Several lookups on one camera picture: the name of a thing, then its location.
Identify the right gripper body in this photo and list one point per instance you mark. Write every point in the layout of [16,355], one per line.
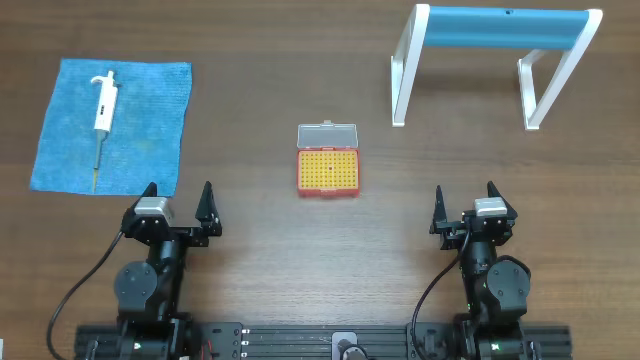
[487,227]

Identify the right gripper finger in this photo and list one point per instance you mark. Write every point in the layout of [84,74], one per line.
[495,191]
[439,207]

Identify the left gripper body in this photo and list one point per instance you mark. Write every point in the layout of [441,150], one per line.
[192,234]

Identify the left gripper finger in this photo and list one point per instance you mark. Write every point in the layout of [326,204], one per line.
[150,191]
[207,207]

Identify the blue cloth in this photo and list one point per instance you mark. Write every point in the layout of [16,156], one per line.
[145,130]

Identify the white pipette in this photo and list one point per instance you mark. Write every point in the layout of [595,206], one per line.
[106,107]

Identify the red and yellow tip box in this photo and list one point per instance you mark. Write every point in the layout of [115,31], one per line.
[327,172]

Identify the white and blue stand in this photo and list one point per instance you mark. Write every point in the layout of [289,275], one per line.
[500,27]

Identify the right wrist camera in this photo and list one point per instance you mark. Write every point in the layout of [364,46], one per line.
[490,206]

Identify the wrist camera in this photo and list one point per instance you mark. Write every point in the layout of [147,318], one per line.
[152,207]
[490,206]

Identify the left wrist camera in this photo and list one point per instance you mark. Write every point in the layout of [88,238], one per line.
[152,207]

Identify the mounting rail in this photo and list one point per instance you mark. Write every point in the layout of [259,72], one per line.
[300,340]

